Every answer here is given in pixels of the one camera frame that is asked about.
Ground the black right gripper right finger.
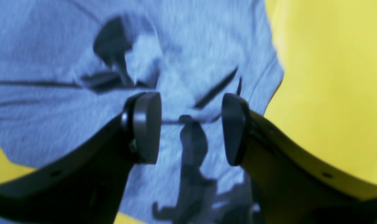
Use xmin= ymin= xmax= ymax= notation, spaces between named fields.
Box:
xmin=221 ymin=93 xmax=377 ymax=224

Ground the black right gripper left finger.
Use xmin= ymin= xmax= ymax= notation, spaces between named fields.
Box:
xmin=0 ymin=92 xmax=162 ymax=224

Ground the grey t-shirt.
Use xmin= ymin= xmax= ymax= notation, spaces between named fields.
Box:
xmin=0 ymin=0 xmax=284 ymax=224

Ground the yellow table cloth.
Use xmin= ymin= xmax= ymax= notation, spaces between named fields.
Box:
xmin=0 ymin=0 xmax=377 ymax=224

